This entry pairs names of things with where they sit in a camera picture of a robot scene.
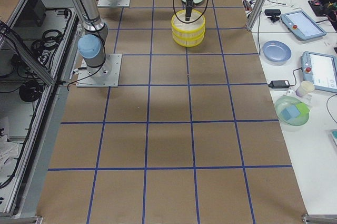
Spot yellow steamer basket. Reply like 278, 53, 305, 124
171, 10, 205, 37
172, 32, 205, 47

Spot black webcam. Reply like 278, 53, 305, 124
264, 9, 281, 23

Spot blue plate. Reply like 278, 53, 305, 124
262, 40, 292, 66

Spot teach pendant far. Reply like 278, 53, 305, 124
280, 10, 326, 41

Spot teach pendant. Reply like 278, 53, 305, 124
301, 51, 336, 94
280, 10, 326, 41

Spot black power adapter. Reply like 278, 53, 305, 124
268, 80, 295, 89

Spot paper cup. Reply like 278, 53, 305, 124
295, 81, 315, 98

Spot teach pendant near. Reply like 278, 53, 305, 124
301, 51, 336, 94

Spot green bowl with sponges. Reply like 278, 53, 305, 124
274, 96, 310, 132

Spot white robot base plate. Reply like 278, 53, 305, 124
75, 54, 122, 87

